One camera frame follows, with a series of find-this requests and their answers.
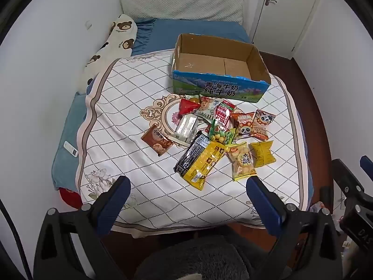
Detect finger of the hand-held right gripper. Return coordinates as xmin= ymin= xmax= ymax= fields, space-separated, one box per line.
xmin=332 ymin=158 xmax=365 ymax=199
xmin=360 ymin=155 xmax=373 ymax=179

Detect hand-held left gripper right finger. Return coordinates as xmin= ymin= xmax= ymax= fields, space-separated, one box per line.
xmin=246 ymin=176 xmax=341 ymax=280

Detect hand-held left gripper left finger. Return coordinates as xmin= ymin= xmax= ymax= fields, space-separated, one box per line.
xmin=33 ymin=176 xmax=131 ymax=280

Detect white oat cookie packet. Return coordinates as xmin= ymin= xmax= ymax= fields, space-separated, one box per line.
xmin=194 ymin=97 xmax=222 ymax=121

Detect printed cardboard box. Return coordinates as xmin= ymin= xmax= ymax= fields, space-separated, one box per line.
xmin=171 ymin=33 xmax=272 ymax=103

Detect red cloth item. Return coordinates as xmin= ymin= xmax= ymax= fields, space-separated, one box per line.
xmin=59 ymin=188 xmax=83 ymax=210

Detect yellow round biscuit packet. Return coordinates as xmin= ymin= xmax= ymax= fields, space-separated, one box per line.
xmin=227 ymin=141 xmax=258 ymax=182

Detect small plain yellow packet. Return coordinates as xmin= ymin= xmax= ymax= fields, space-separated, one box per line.
xmin=250 ymin=140 xmax=277 ymax=168

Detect white remote control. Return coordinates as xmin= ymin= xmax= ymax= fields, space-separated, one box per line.
xmin=63 ymin=141 xmax=79 ymax=157

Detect large yellow snack packet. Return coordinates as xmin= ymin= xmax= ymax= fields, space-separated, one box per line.
xmin=182 ymin=140 xmax=229 ymax=191

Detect brown cookie packet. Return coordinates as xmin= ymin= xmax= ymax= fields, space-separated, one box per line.
xmin=141 ymin=124 xmax=174 ymax=156

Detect orange panda snack packet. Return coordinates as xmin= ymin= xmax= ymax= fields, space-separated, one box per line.
xmin=235 ymin=112 xmax=257 ymax=137

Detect white panda snack packet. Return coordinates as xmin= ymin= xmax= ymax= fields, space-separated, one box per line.
xmin=251 ymin=109 xmax=277 ymax=141

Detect green bean snack packet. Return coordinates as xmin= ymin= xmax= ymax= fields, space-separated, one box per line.
xmin=210 ymin=119 xmax=236 ymax=146

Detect grey fuzzy pants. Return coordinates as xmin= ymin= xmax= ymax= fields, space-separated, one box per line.
xmin=134 ymin=233 xmax=254 ymax=280

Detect black snack packet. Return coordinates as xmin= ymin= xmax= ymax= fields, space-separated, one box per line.
xmin=174 ymin=131 xmax=211 ymax=176

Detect red white green snack packet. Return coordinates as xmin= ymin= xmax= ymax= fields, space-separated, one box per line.
xmin=214 ymin=100 xmax=236 ymax=128

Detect white wafer packet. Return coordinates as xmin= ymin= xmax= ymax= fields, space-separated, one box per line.
xmin=169 ymin=114 xmax=202 ymax=147

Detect white quilted blanket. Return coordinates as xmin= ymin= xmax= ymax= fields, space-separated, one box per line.
xmin=76 ymin=49 xmax=309 ymax=237

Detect red foil snack packet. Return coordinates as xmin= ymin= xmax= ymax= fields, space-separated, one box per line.
xmin=178 ymin=98 xmax=201 ymax=117

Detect white door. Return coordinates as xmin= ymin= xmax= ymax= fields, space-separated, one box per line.
xmin=251 ymin=0 xmax=324 ymax=60

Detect bear print pillow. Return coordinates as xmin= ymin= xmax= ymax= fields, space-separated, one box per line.
xmin=77 ymin=14 xmax=138 ymax=94

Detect grey pillow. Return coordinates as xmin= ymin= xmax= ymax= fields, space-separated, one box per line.
xmin=120 ymin=0 xmax=244 ymax=24

